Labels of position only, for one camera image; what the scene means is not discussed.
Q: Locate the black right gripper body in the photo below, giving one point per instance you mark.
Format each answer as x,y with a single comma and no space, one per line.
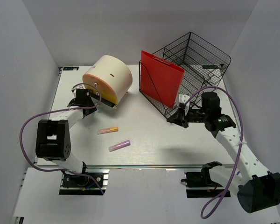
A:
195,115

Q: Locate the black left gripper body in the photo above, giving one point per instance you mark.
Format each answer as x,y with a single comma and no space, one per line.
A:
90,102

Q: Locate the peach top drawer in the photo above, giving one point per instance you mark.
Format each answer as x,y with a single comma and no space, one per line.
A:
95,82

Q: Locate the yellow bottom drawer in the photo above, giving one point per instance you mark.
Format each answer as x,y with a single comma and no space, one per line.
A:
106,94

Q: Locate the cream semicircular drawer box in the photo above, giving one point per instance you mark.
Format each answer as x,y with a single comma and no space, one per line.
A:
114,72

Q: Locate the orange capped pink tube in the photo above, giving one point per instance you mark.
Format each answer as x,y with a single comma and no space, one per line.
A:
108,130

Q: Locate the red file folder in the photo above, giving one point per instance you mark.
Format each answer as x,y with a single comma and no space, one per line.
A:
160,79

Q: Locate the purple tube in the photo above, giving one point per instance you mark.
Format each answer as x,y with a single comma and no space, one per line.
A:
119,145

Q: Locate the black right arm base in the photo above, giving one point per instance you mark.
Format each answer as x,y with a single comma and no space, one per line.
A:
199,184

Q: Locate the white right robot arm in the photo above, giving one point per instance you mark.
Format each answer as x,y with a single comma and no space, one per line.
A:
255,186

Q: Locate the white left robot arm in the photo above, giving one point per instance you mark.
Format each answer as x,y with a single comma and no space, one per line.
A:
53,135

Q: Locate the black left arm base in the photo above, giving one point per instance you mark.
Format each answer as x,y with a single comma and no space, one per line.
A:
76,185

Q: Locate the black label sticker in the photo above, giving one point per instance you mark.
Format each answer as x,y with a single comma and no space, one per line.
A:
70,68

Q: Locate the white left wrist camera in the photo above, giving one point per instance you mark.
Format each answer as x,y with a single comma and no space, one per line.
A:
77,87

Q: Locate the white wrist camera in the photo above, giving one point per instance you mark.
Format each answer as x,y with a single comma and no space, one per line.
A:
77,87
183,99

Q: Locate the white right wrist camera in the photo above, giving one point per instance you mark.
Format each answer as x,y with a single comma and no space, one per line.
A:
183,99

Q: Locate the black wire mesh organizer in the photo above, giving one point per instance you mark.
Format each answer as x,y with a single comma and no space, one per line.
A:
203,63

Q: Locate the aluminium front rail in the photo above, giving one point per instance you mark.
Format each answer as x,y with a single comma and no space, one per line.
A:
147,166

